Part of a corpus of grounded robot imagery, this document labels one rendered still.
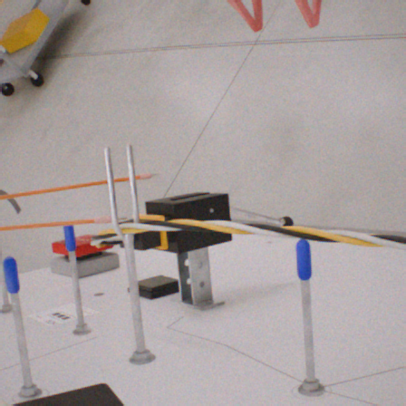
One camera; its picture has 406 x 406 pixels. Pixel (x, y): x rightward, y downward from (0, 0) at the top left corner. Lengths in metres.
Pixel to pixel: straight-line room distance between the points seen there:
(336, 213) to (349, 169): 0.16
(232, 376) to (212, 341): 0.07
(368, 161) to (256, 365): 1.71
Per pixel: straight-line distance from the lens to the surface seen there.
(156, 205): 0.51
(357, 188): 2.04
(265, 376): 0.39
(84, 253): 0.68
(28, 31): 4.48
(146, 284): 0.58
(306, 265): 0.34
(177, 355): 0.43
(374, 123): 2.17
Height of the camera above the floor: 1.46
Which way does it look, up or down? 37 degrees down
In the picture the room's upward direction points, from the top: 50 degrees counter-clockwise
